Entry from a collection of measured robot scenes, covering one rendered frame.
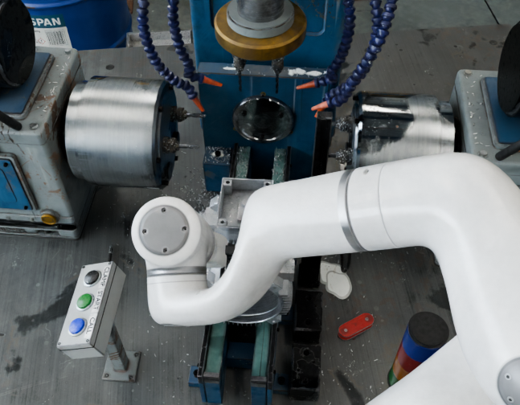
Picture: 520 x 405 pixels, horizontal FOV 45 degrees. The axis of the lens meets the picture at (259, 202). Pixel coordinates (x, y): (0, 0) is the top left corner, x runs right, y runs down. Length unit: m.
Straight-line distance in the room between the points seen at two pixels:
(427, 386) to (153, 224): 0.35
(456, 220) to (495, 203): 0.04
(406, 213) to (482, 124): 0.76
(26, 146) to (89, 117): 0.14
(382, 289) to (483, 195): 0.90
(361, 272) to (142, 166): 0.56
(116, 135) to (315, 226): 0.76
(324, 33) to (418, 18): 2.26
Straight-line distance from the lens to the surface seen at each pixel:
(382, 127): 1.31
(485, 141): 1.33
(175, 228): 0.74
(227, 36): 1.21
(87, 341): 1.13
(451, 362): 0.69
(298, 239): 0.67
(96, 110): 1.37
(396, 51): 2.11
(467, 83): 1.45
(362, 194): 0.63
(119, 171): 1.38
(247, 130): 1.53
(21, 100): 1.41
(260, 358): 1.24
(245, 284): 0.71
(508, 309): 0.56
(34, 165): 1.43
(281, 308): 1.19
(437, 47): 2.15
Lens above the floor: 2.05
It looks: 51 degrees down
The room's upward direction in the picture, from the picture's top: straight up
